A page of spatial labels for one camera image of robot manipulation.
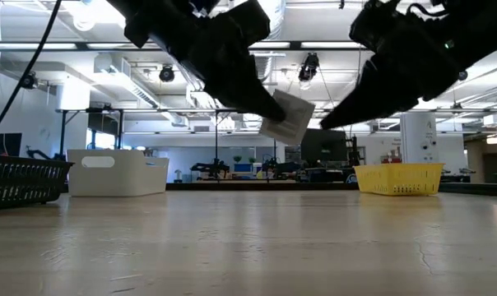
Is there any thin black cable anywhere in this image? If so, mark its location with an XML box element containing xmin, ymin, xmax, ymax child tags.
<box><xmin>0</xmin><ymin>0</ymin><xmax>63</xmax><ymax>141</ymax></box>

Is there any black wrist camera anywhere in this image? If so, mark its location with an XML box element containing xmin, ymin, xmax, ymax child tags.
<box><xmin>349</xmin><ymin>0</ymin><xmax>402</xmax><ymax>53</ymax></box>
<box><xmin>215</xmin><ymin>0</ymin><xmax>272</xmax><ymax>46</ymax></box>

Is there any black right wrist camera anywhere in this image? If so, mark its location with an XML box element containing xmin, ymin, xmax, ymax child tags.
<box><xmin>349</xmin><ymin>0</ymin><xmax>402</xmax><ymax>53</ymax></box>

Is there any black metal table frame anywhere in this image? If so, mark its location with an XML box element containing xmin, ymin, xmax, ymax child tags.
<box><xmin>165</xmin><ymin>182</ymin><xmax>497</xmax><ymax>197</ymax></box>

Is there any yellow plastic basket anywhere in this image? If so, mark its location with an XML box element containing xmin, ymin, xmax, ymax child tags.
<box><xmin>353</xmin><ymin>162</ymin><xmax>444</xmax><ymax>197</ymax></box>

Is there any black plastic basket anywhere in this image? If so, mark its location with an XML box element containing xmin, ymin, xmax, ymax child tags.
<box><xmin>0</xmin><ymin>154</ymin><xmax>75</xmax><ymax>211</ymax></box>

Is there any black computer monitor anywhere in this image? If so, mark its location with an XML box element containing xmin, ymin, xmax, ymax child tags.
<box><xmin>299</xmin><ymin>127</ymin><xmax>349</xmax><ymax>163</ymax></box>

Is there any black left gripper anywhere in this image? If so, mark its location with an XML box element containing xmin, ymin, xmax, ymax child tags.
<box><xmin>165</xmin><ymin>18</ymin><xmax>287</xmax><ymax>123</ymax></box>

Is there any black wall monitor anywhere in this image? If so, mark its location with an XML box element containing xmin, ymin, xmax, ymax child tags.
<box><xmin>0</xmin><ymin>132</ymin><xmax>23</xmax><ymax>157</ymax></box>

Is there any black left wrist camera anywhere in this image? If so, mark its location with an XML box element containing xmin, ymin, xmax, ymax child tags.
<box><xmin>215</xmin><ymin>0</ymin><xmax>272</xmax><ymax>46</ymax></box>

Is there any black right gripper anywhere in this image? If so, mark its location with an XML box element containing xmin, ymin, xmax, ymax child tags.
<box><xmin>318</xmin><ymin>20</ymin><xmax>471</xmax><ymax>131</ymax></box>

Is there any white round column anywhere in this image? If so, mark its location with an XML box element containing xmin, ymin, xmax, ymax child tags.
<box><xmin>399</xmin><ymin>111</ymin><xmax>439</xmax><ymax>164</ymax></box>

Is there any white antiseptic towelette packet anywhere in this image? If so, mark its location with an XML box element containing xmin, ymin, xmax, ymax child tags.
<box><xmin>259</xmin><ymin>89</ymin><xmax>317</xmax><ymax>146</ymax></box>

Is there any white plastic bin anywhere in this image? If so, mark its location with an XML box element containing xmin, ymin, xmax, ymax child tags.
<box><xmin>66</xmin><ymin>148</ymin><xmax>170</xmax><ymax>197</ymax></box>

